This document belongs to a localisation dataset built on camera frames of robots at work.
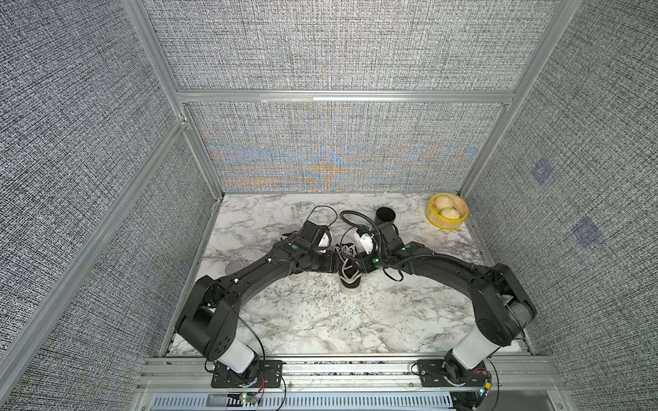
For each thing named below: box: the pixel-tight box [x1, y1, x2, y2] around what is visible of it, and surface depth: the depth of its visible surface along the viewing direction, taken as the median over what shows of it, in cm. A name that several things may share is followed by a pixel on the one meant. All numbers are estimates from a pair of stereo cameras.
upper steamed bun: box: [434, 195, 455, 210], surface depth 112 cm
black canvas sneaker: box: [334, 242, 363, 296], surface depth 88 cm
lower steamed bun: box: [440, 207, 461, 220], surface depth 107 cm
